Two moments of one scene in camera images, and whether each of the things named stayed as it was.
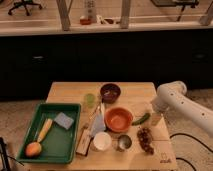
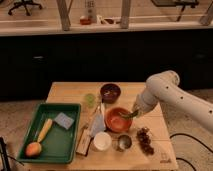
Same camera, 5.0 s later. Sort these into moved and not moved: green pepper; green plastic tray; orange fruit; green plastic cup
Moved: green pepper
Not moved: orange fruit; green plastic tray; green plastic cup
